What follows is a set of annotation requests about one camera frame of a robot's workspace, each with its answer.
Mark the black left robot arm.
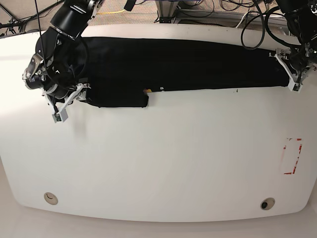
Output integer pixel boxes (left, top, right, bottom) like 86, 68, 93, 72
240, 0, 317, 92

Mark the right table grommet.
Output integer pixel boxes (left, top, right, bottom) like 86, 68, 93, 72
260, 197, 275, 211

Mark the red tape rectangle marking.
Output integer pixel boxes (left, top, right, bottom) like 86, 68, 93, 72
280, 138, 303, 175

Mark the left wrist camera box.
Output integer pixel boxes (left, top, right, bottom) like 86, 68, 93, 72
288, 80, 303, 93

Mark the aluminium centre post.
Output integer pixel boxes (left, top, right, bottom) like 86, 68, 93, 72
155, 0, 179, 23

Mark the yellow cable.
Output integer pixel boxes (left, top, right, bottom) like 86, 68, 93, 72
96, 9, 127, 15

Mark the table grommet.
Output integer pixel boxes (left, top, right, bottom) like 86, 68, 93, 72
44, 192, 58, 205
260, 197, 275, 211

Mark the left table grommet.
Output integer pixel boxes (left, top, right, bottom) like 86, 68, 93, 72
44, 192, 58, 205

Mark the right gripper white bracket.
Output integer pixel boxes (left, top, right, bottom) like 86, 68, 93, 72
43, 83, 91, 113

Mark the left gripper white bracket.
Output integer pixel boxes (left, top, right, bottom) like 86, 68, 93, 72
269, 48, 316, 86

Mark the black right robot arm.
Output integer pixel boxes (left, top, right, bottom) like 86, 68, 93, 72
22, 0, 104, 115

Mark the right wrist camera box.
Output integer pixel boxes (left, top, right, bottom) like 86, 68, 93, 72
52, 110, 68, 123

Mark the black T-shirt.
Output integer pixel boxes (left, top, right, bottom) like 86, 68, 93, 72
56, 36, 290, 109

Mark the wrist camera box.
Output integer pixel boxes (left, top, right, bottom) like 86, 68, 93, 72
52, 110, 68, 123
288, 80, 303, 93

